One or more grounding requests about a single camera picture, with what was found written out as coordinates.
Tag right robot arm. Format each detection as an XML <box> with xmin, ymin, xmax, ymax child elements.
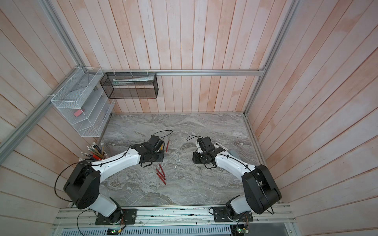
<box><xmin>193</xmin><ymin>136</ymin><xmax>282</xmax><ymax>221</ymax></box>

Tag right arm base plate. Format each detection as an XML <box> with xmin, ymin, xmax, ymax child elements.
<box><xmin>208</xmin><ymin>206</ymin><xmax>254</xmax><ymax>223</ymax></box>

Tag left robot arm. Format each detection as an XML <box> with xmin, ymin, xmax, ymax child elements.
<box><xmin>64</xmin><ymin>135</ymin><xmax>165</xmax><ymax>224</ymax></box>

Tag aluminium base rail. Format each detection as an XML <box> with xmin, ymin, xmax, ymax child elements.
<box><xmin>52</xmin><ymin>204</ymin><xmax>296</xmax><ymax>229</ymax></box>

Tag red carving knife steep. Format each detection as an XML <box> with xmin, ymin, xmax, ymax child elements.
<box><xmin>159</xmin><ymin>164</ymin><xmax>165</xmax><ymax>179</ymax></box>

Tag white wire mesh shelf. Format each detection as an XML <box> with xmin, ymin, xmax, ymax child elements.
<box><xmin>51</xmin><ymin>66</ymin><xmax>115</xmax><ymax>138</ymax></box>

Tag black wire mesh basket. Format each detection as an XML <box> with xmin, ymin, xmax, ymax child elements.
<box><xmin>100</xmin><ymin>72</ymin><xmax>159</xmax><ymax>99</ymax></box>

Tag pink eraser block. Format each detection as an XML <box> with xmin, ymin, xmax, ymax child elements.
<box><xmin>73</xmin><ymin>109</ymin><xmax>83</xmax><ymax>117</ymax></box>

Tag bundle of pencils in cup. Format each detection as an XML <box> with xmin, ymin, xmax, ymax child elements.
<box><xmin>81</xmin><ymin>142</ymin><xmax>107</xmax><ymax>161</ymax></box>

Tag papers in black basket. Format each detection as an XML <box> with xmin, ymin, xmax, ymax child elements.
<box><xmin>112</xmin><ymin>76</ymin><xmax>155</xmax><ymax>86</ymax></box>

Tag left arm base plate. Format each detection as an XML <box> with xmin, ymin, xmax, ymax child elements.
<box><xmin>95</xmin><ymin>208</ymin><xmax>137</xmax><ymax>225</ymax></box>

